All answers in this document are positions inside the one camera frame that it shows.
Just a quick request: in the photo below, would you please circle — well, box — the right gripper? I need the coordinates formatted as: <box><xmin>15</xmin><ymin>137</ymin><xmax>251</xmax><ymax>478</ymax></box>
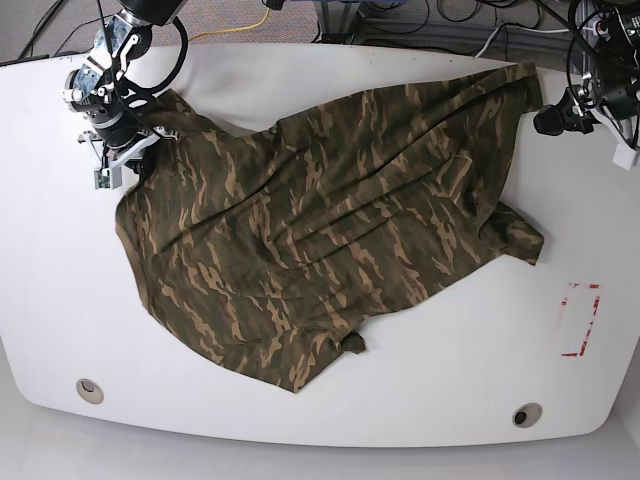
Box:
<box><xmin>77</xmin><ymin>126</ymin><xmax>178</xmax><ymax>181</ymax></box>

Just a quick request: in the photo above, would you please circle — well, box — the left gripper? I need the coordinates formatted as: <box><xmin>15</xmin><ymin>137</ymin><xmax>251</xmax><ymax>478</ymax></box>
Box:
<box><xmin>533</xmin><ymin>85</ymin><xmax>639</xmax><ymax>150</ymax></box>

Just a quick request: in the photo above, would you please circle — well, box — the camouflage t-shirt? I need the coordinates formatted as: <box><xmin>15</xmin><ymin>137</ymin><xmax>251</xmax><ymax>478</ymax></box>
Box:
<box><xmin>115</xmin><ymin>64</ymin><xmax>544</xmax><ymax>393</ymax></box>

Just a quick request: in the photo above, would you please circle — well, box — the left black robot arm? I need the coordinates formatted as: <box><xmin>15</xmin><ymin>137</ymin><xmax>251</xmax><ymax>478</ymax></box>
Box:
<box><xmin>534</xmin><ymin>1</ymin><xmax>639</xmax><ymax>168</ymax></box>

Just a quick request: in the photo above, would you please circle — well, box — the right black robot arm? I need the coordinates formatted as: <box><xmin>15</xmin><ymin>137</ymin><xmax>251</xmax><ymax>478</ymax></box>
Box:
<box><xmin>63</xmin><ymin>1</ymin><xmax>188</xmax><ymax>189</ymax></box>

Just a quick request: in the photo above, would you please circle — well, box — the red tape rectangle marking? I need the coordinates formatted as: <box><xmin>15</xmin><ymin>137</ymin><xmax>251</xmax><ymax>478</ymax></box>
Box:
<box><xmin>554</xmin><ymin>283</ymin><xmax>601</xmax><ymax>358</ymax></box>

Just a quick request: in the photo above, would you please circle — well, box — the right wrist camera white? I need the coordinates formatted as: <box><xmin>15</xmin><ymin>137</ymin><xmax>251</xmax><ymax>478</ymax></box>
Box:
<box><xmin>93</xmin><ymin>167</ymin><xmax>122</xmax><ymax>190</ymax></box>

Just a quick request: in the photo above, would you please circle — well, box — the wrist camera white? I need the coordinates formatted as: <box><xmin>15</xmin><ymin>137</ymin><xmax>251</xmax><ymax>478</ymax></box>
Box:
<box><xmin>93</xmin><ymin>167</ymin><xmax>122</xmax><ymax>190</ymax></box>
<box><xmin>612</xmin><ymin>144</ymin><xmax>639</xmax><ymax>171</ymax></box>

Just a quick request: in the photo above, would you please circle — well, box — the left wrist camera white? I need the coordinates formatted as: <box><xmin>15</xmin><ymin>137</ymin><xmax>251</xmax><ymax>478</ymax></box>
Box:
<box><xmin>612</xmin><ymin>144</ymin><xmax>639</xmax><ymax>171</ymax></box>

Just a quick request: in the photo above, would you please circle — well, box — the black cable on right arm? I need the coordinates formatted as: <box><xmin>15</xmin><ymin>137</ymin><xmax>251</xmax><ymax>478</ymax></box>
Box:
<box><xmin>94</xmin><ymin>0</ymin><xmax>146</xmax><ymax>126</ymax></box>

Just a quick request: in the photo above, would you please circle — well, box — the white cable on floor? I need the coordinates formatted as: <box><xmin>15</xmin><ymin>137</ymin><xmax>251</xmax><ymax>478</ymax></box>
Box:
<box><xmin>473</xmin><ymin>21</ymin><xmax>576</xmax><ymax>59</ymax></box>

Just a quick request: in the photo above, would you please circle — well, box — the yellow cable on floor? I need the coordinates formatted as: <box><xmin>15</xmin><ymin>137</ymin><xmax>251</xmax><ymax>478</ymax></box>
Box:
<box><xmin>189</xmin><ymin>2</ymin><xmax>274</xmax><ymax>44</ymax></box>

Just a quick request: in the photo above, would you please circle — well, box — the left table cable grommet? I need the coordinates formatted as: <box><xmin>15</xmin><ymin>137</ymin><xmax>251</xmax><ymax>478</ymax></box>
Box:
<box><xmin>76</xmin><ymin>379</ymin><xmax>104</xmax><ymax>405</ymax></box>

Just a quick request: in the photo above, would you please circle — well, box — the table cable grommet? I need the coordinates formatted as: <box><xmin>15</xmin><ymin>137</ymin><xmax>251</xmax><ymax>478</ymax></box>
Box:
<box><xmin>76</xmin><ymin>379</ymin><xmax>104</xmax><ymax>405</ymax></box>
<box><xmin>512</xmin><ymin>403</ymin><xmax>543</xmax><ymax>429</ymax></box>

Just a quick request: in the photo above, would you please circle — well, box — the right table cable grommet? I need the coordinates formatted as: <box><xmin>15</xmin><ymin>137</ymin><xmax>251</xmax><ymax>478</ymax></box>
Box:
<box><xmin>512</xmin><ymin>403</ymin><xmax>543</xmax><ymax>429</ymax></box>

